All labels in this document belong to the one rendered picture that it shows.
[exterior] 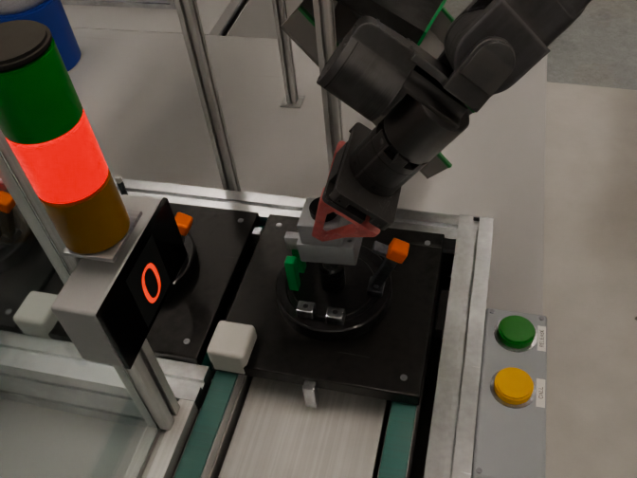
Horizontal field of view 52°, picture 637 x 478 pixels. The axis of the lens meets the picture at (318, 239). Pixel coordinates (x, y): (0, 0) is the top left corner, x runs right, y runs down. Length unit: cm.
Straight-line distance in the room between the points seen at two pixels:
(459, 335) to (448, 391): 7
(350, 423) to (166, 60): 97
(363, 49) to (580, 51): 261
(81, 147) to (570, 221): 78
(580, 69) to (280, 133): 198
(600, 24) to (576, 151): 219
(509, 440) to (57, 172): 50
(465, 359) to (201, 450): 30
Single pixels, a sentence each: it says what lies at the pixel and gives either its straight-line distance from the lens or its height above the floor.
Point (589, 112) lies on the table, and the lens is 128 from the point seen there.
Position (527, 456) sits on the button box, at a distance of 71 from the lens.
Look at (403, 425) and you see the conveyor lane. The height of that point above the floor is 95.
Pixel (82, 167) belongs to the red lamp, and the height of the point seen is 133.
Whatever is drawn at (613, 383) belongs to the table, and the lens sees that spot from 89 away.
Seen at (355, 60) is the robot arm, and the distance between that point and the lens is 54.
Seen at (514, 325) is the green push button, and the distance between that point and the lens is 77.
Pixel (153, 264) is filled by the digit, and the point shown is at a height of 121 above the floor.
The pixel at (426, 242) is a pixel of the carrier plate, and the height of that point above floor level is 97.
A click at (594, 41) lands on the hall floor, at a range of 321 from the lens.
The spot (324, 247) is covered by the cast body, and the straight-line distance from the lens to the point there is 69.
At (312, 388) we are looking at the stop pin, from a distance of 73.
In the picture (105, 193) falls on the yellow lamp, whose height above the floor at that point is 130.
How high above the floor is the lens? 159
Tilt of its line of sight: 47 degrees down
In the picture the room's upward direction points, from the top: 7 degrees counter-clockwise
